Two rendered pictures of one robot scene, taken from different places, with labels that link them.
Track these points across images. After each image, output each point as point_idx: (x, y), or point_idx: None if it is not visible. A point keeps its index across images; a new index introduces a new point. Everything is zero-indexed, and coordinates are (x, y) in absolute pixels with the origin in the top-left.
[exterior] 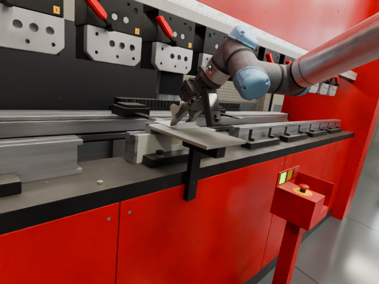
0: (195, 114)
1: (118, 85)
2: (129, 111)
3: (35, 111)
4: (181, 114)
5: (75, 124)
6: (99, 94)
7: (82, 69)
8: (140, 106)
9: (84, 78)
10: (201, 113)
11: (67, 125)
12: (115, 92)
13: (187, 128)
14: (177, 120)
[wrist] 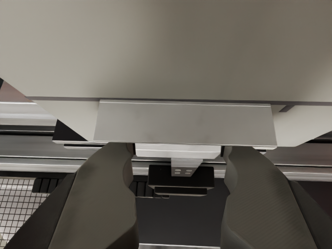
0: (122, 205)
1: (150, 214)
2: (202, 181)
3: (310, 179)
4: (313, 222)
5: (289, 158)
6: (182, 199)
7: (209, 238)
8: (170, 189)
9: (206, 224)
10: (45, 216)
11: (301, 156)
12: (156, 203)
13: (176, 100)
14: (258, 161)
